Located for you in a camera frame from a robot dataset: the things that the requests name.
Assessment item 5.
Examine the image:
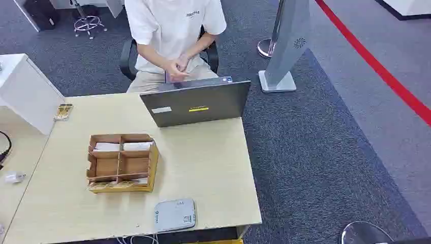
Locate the grey laptop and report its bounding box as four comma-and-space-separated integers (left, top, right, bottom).
139, 76, 252, 128

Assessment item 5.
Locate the wooden card box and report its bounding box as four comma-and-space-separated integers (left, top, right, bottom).
85, 133, 160, 194

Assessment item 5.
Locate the chrome round base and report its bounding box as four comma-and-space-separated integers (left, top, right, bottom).
257, 38, 274, 59

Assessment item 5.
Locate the chrome stool base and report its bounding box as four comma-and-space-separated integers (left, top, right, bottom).
71, 0, 108, 40

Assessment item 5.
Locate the gold patterned phone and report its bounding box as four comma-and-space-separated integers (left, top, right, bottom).
53, 103, 74, 122

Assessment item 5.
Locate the black cabinet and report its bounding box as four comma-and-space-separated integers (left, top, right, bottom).
13, 0, 61, 33

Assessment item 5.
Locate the white cable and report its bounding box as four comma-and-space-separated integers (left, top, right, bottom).
115, 234, 160, 244

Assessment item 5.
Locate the person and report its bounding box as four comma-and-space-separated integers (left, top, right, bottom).
124, 0, 228, 94

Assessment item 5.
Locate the white power adapter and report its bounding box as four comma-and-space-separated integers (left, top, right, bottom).
4, 171, 26, 184

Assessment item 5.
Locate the silver floor stand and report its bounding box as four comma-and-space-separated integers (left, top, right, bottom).
258, 0, 311, 93

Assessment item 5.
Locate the black office chair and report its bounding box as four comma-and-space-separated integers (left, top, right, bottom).
119, 25, 220, 82

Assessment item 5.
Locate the grey card reader device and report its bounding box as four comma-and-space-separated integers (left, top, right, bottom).
154, 198, 197, 233

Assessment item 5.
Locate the round clear dome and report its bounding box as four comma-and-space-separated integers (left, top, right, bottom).
341, 221, 394, 244

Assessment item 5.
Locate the white card stack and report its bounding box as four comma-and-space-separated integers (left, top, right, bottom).
93, 142, 121, 152
122, 141, 154, 151

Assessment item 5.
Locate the black cable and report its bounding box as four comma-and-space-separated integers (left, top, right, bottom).
0, 130, 13, 166

